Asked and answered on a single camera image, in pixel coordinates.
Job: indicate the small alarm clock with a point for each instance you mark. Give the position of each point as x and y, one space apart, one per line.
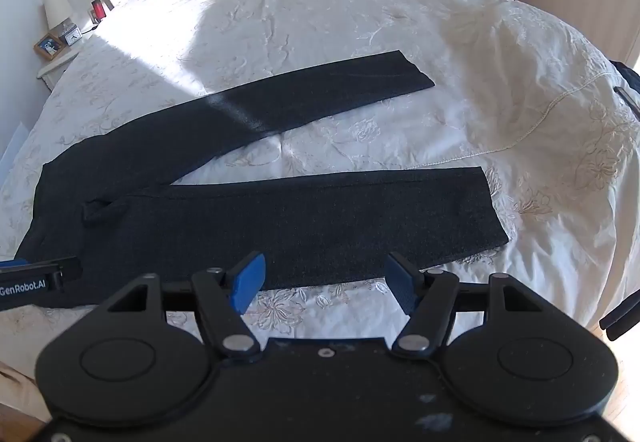
72 36

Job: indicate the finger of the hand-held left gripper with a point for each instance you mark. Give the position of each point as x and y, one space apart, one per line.
55 268

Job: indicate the dark garment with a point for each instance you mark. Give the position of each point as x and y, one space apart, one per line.
629 77

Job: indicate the dark grey pants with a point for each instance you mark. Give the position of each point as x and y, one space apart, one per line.
300 222

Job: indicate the white table lamp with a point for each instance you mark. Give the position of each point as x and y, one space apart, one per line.
57 7

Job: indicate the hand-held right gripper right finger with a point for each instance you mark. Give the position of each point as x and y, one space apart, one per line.
403 283

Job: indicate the white nightstand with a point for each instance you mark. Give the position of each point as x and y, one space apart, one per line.
60 65

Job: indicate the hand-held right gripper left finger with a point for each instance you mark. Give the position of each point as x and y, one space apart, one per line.
246 283

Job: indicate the wooden photo frame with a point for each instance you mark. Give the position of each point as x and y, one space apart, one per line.
49 46

